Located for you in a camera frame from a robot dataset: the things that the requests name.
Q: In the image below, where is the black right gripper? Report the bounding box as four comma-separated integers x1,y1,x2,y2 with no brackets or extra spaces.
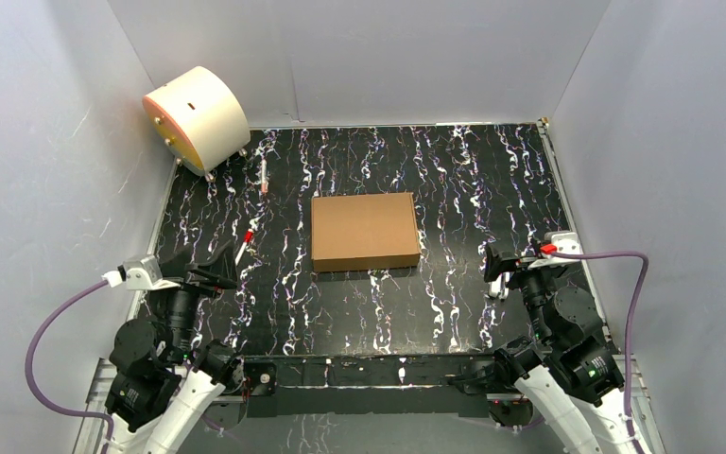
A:
482,241,561,343

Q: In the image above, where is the brown cardboard box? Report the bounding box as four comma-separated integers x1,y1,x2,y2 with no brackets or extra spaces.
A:
310,192,422,272

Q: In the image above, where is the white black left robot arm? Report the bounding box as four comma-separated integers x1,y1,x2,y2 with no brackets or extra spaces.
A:
102,241,246,453

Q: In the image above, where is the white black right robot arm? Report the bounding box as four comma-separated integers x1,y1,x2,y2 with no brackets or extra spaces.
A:
484,236,649,453

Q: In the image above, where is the white plastic block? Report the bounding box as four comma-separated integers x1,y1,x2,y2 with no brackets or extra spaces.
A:
487,271,511,301

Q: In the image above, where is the red and white marker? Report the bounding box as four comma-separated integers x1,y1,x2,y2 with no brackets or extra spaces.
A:
233,227,255,265

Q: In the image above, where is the pink pen on table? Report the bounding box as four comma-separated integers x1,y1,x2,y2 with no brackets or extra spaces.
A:
260,159,268,194

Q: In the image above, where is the cream cylindrical drum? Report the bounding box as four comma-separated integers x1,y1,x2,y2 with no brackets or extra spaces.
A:
142,66,251,181

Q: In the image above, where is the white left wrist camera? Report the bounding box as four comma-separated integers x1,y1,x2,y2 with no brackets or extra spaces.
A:
102,254,181,291

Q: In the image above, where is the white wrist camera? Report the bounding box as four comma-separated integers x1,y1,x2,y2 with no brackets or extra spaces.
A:
529,231,583,269
102,254,181,291

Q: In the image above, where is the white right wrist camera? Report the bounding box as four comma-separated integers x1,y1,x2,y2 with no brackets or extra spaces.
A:
529,231,583,269

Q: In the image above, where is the aluminium table edge rail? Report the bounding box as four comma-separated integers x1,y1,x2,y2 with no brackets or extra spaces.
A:
536,116,615,346

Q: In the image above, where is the aluminium front frame rail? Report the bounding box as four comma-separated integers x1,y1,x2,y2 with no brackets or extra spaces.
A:
86,354,651,404

